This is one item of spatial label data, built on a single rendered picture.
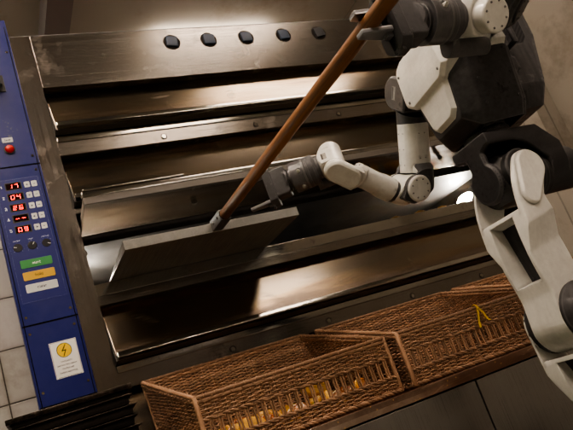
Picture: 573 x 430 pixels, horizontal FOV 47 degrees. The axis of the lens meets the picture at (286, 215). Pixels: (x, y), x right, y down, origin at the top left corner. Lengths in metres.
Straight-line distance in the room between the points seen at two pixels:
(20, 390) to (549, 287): 1.42
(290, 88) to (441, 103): 1.08
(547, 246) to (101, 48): 1.67
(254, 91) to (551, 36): 3.21
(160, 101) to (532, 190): 1.38
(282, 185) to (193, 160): 0.60
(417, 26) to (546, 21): 4.24
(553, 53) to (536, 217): 3.83
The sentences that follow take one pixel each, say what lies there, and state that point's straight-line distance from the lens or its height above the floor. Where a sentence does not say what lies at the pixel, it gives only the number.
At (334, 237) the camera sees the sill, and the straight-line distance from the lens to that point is 2.41.
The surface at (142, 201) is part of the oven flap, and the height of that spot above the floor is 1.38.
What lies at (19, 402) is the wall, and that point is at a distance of 2.03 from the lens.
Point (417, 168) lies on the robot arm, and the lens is 1.93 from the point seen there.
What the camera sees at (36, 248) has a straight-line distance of 2.11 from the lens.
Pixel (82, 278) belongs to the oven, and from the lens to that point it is 2.12.
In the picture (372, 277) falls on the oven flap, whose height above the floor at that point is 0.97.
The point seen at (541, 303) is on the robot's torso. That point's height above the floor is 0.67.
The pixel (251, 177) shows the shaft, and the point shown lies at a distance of 1.62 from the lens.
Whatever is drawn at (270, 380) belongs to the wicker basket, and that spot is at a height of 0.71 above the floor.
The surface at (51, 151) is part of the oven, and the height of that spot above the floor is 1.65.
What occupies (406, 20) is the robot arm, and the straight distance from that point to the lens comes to 1.18.
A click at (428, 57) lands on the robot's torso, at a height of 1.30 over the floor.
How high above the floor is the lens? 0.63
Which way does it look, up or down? 16 degrees up
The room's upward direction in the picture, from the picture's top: 20 degrees counter-clockwise
